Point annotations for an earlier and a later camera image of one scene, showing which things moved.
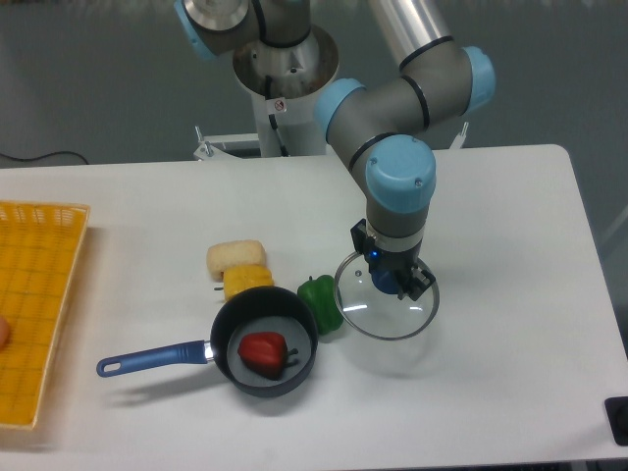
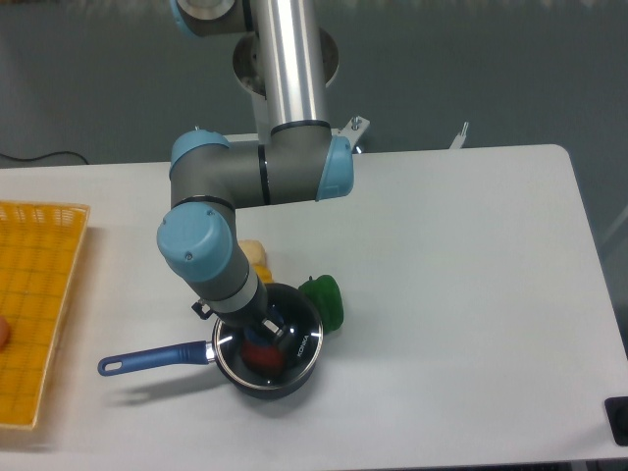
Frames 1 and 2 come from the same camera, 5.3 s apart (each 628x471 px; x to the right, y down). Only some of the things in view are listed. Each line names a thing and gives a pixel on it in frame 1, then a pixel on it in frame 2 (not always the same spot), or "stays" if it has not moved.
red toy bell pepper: (265, 352) stays
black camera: (359, 235) → (202, 310)
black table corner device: (616, 413) stays
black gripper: (399, 263) → (249, 316)
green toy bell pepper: (322, 293) stays
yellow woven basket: (39, 243) stays
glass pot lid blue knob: (382, 315) → (283, 350)
